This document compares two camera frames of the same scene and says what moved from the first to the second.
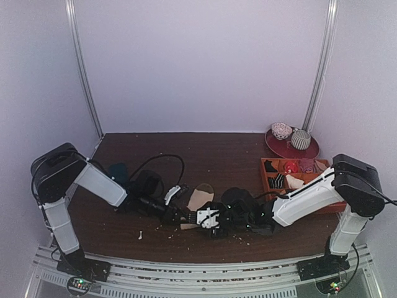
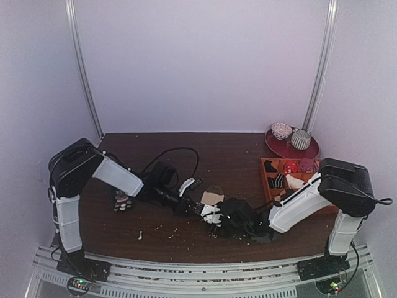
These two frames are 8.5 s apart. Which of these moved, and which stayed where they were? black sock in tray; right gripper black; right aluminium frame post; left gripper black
Moved: left gripper black
Stayed: right gripper black; black sock in tray; right aluminium frame post
